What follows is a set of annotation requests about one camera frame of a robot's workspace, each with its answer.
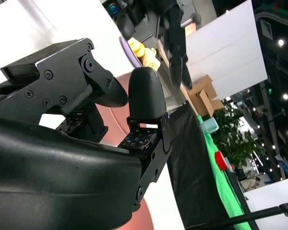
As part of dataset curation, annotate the white low wall panel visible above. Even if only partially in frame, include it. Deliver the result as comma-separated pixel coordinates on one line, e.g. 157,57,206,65
243,176,288,213

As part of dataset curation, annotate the purple plate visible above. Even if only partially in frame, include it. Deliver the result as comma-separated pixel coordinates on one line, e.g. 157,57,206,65
119,35,144,68

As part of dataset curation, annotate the mint green cup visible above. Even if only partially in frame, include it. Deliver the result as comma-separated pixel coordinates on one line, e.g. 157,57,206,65
199,118,219,134

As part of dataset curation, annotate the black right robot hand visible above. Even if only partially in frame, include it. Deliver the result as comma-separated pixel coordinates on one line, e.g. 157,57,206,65
0,37,173,230

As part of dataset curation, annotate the white partition board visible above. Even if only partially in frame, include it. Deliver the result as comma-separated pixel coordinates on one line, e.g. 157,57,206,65
182,0,269,102

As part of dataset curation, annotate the black tripod bar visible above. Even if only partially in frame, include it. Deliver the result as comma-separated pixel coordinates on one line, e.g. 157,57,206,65
186,199,288,230

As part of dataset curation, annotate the dark computer monitor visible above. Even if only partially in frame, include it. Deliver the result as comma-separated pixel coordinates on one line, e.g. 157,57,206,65
107,1,122,15

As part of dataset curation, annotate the seated person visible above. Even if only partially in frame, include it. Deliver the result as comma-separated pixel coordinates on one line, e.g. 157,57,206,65
239,175,262,192

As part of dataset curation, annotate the blue sign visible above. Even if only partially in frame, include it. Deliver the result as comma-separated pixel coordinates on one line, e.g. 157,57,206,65
274,154,288,180

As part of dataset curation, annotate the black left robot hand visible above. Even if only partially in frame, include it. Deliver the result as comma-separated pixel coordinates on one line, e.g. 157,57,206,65
116,0,194,90

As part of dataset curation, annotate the orange lit screen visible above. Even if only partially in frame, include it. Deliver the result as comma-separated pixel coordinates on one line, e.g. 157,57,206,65
184,23,197,37

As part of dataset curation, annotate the green leafy plant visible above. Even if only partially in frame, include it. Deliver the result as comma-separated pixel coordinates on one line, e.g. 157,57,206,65
212,99,266,170

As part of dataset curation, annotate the yellow toy food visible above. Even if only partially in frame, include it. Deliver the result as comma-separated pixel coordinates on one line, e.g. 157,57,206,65
128,38,146,58

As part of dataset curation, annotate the beige toy food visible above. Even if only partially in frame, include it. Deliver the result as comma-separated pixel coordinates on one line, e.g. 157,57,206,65
142,47,162,72

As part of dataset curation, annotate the black backdrop cloth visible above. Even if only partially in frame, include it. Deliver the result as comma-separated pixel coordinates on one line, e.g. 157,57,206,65
166,101,231,230

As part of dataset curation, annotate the brown cardboard box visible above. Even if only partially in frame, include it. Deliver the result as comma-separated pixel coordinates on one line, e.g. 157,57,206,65
185,73,226,117

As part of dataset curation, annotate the green cloth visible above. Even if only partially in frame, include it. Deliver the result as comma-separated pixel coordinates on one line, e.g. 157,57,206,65
197,114,258,230

